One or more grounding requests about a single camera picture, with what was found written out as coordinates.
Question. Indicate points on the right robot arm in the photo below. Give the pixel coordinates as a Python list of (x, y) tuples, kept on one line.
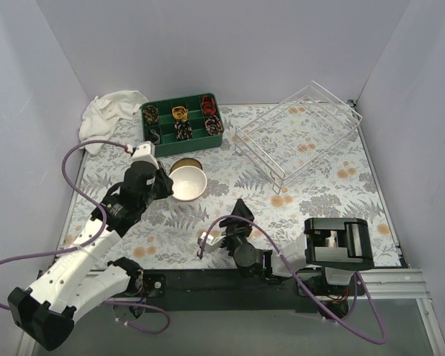
[(340, 246)]

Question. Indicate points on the black patterned bowl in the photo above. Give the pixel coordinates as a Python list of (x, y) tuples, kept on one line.
[(186, 162)]

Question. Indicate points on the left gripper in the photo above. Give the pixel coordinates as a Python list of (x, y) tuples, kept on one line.
[(162, 182)]

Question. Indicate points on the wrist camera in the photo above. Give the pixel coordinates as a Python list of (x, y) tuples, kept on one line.
[(145, 153), (208, 243)]

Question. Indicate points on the black floral rolled sock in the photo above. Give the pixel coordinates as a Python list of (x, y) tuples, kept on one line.
[(183, 130)]

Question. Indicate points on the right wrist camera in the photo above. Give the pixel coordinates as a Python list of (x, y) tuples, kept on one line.
[(208, 243)]

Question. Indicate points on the dark patterned rolled sock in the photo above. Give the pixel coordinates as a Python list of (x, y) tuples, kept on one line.
[(150, 114)]

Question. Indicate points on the white crumpled cloth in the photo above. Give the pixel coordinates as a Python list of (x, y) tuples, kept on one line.
[(103, 114)]

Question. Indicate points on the orange black rolled sock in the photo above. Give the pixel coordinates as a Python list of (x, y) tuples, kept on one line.
[(208, 105)]

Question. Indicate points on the pink rose rolled sock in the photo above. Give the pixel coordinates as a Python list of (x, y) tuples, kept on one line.
[(213, 125)]

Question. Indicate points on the aluminium frame rail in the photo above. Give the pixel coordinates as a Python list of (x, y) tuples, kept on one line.
[(379, 283)]

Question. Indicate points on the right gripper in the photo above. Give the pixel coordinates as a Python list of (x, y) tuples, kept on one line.
[(233, 226)]

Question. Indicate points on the white wire dish rack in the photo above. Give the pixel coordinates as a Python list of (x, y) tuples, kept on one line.
[(295, 135)]

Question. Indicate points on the yellow rolled sock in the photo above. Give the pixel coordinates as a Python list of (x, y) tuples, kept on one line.
[(180, 113)]

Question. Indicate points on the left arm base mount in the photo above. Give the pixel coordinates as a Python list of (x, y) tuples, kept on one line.
[(153, 290)]

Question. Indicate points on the green plastic organizer tray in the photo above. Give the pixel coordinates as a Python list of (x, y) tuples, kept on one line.
[(169, 144)]

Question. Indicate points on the orange bowl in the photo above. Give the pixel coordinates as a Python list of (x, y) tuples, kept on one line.
[(189, 183)]

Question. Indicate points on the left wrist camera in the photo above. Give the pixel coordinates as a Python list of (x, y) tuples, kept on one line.
[(145, 153)]

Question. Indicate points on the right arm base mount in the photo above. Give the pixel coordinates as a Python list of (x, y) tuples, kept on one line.
[(340, 300)]

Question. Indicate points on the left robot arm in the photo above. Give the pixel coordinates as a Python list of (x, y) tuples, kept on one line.
[(50, 307)]

